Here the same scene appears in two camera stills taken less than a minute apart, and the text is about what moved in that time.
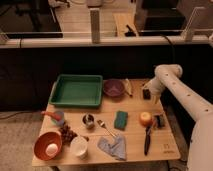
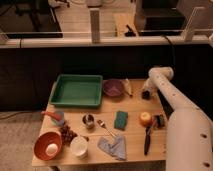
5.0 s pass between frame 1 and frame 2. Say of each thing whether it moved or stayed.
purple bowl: stayed
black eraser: stayed
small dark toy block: stayed
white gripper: moved
